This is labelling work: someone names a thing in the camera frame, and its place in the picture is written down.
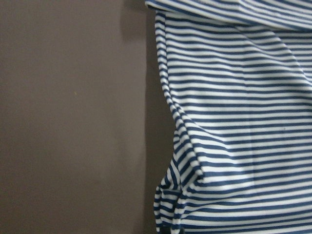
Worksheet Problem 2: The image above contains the striped polo shirt white collar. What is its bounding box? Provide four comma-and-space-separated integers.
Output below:
145, 0, 312, 234

